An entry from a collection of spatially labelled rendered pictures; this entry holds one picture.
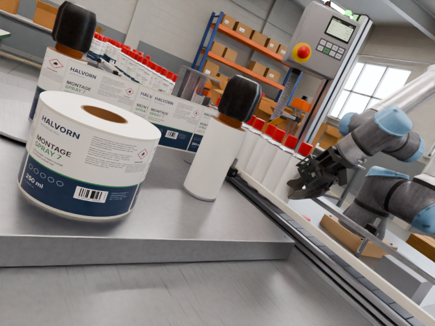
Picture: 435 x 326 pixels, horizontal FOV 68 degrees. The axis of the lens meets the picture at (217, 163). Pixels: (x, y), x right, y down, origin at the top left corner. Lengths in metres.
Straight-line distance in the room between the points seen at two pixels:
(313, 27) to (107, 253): 0.88
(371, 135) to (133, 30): 7.78
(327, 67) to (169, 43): 7.63
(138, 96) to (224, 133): 0.26
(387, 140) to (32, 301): 0.72
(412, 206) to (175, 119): 0.72
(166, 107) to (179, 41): 7.80
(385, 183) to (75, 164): 0.91
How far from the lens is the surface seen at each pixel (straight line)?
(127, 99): 0.85
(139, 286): 0.53
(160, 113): 0.89
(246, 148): 1.08
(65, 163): 0.52
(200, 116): 0.95
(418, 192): 1.09
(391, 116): 0.80
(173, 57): 8.66
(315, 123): 1.13
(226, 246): 0.66
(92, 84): 0.83
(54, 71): 0.83
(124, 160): 0.52
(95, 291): 0.50
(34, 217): 0.53
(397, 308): 0.80
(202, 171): 0.75
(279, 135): 1.01
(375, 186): 1.15
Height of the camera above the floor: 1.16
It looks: 14 degrees down
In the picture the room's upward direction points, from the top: 24 degrees clockwise
